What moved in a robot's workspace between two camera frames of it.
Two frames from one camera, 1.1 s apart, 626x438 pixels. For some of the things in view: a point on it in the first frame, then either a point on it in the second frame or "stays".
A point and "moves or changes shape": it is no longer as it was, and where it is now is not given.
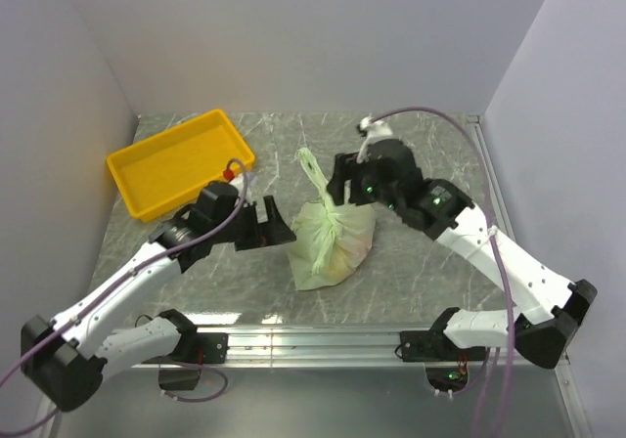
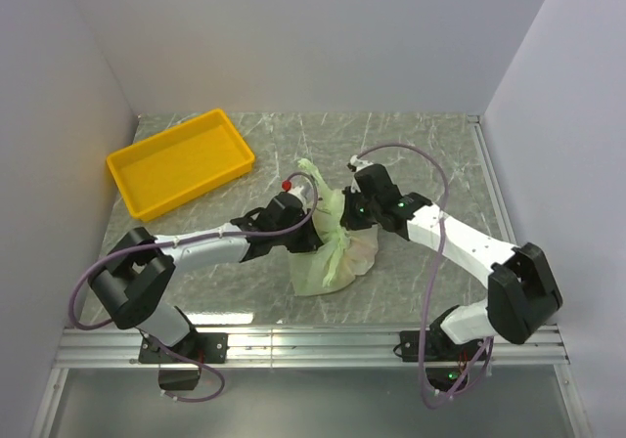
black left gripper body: x=244 y=237 → x=298 y=240
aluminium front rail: x=330 y=348 stays
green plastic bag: x=328 y=241 moves or changes shape
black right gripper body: x=363 y=186 → x=361 y=212
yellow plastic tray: x=164 y=173 stays
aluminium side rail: x=505 y=217 stays
